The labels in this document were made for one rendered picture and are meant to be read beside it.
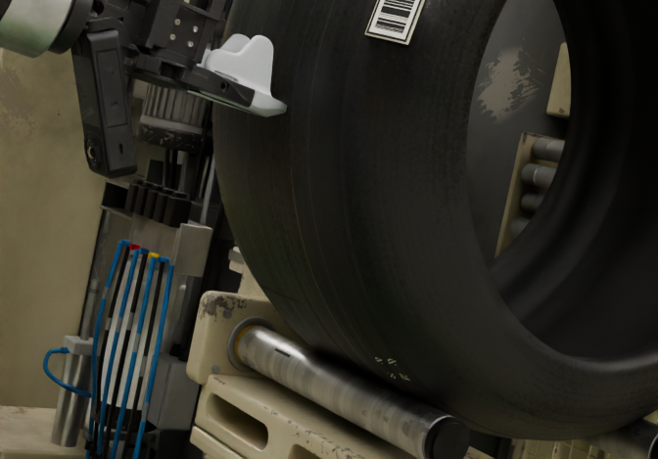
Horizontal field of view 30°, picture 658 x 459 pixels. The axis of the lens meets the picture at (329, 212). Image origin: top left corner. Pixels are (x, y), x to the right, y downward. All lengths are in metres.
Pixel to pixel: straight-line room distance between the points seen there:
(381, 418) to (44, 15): 0.46
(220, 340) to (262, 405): 0.12
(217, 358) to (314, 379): 0.16
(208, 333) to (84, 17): 0.48
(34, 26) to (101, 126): 0.10
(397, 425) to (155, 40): 0.39
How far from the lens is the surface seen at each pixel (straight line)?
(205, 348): 1.30
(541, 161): 1.72
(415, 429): 1.05
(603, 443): 1.28
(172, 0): 0.94
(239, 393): 1.25
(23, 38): 0.91
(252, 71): 0.99
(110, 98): 0.94
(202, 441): 1.31
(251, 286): 1.45
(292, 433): 1.17
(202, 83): 0.94
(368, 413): 1.11
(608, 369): 1.14
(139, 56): 0.94
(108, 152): 0.94
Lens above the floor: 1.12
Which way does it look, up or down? 3 degrees down
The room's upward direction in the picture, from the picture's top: 12 degrees clockwise
